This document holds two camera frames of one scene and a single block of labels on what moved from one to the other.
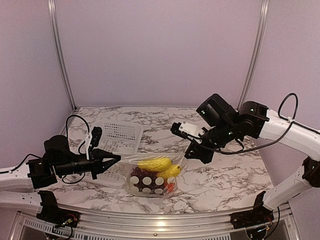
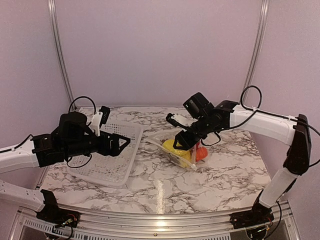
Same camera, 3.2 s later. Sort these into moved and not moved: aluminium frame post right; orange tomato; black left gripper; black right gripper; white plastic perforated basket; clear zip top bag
Moved: black left gripper; orange tomato; clear zip top bag; black right gripper
Not moved: aluminium frame post right; white plastic perforated basket
